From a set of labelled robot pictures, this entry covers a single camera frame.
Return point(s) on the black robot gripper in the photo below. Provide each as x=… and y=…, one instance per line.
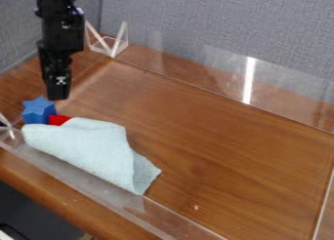
x=62, y=40

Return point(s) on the blue star foam block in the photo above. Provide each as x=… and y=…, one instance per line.
x=38, y=110

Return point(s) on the light blue cloth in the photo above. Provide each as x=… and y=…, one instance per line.
x=95, y=146

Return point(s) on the red block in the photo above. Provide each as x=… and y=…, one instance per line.
x=58, y=120

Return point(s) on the clear acrylic corner bracket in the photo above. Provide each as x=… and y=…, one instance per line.
x=110, y=46

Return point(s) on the clear acrylic left bracket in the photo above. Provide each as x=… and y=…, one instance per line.
x=8, y=130

